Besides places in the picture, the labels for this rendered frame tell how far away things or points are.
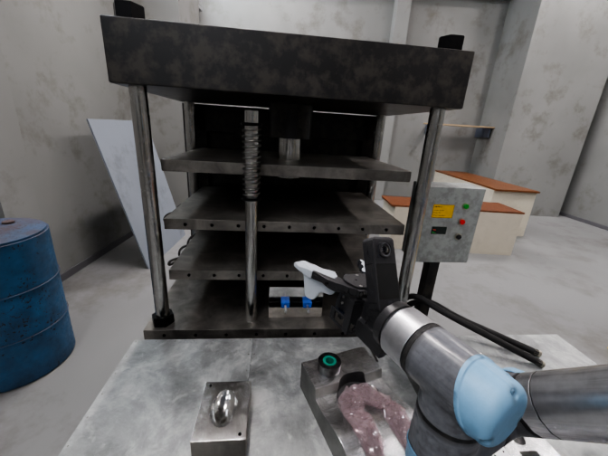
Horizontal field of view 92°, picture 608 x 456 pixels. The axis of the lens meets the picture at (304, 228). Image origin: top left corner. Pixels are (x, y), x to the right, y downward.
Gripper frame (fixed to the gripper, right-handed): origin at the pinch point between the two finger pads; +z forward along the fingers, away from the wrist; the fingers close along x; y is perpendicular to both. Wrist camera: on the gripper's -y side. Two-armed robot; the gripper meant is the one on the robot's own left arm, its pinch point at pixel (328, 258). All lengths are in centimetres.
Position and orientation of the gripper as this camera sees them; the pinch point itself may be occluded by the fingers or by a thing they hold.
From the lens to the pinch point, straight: 58.6
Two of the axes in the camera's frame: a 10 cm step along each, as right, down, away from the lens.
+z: -4.5, -3.1, 8.4
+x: 8.8, 0.4, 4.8
